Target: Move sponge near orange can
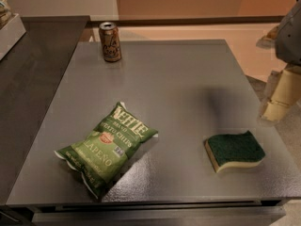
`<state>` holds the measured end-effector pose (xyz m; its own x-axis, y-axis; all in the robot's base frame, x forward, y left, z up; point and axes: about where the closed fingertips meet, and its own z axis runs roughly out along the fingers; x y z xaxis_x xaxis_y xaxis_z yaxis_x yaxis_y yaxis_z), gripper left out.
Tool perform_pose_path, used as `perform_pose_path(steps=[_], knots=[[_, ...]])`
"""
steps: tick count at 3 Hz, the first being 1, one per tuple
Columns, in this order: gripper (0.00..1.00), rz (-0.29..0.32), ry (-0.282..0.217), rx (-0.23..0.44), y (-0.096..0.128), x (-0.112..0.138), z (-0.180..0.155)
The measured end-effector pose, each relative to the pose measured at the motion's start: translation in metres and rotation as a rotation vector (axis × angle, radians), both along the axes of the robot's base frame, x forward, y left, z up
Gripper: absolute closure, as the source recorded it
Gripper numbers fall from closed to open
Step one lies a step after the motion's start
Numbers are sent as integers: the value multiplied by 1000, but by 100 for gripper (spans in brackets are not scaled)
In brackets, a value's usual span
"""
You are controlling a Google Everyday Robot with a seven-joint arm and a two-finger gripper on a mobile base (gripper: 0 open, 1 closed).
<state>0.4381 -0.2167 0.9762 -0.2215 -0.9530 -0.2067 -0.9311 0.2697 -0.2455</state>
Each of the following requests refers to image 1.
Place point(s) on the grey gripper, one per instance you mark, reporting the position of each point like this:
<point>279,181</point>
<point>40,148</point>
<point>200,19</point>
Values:
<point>291,38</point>

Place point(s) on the green and yellow sponge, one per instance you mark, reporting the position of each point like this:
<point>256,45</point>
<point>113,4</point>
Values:
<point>234,151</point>

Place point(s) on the table front drawer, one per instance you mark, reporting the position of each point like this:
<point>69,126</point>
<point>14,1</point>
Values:
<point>198,216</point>

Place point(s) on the green Kettle chips bag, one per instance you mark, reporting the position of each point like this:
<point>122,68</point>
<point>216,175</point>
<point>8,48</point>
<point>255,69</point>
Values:
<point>102,154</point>

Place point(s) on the dark side counter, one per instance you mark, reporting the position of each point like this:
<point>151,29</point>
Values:
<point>29,76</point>

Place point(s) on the white box on counter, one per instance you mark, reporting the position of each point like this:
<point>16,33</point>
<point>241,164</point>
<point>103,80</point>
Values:
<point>10,34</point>

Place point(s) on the orange soda can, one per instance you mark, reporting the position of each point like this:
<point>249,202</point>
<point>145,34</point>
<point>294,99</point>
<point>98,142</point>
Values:
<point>109,35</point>

